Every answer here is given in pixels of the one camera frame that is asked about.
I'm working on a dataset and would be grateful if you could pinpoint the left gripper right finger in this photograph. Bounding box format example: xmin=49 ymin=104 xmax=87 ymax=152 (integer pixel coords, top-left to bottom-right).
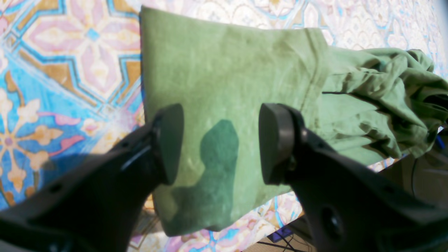
xmin=259 ymin=103 xmax=448 ymax=252

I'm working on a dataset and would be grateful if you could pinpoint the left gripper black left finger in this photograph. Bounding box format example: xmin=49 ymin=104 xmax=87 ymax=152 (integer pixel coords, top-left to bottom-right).
xmin=1 ymin=104 xmax=184 ymax=252

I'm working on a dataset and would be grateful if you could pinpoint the olive green t-shirt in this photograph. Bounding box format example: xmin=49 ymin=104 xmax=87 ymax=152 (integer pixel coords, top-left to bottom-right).
xmin=141 ymin=7 xmax=447 ymax=237

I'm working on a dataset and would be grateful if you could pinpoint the patterned tile tablecloth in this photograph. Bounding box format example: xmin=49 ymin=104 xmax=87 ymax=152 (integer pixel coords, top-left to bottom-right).
xmin=0 ymin=0 xmax=448 ymax=252

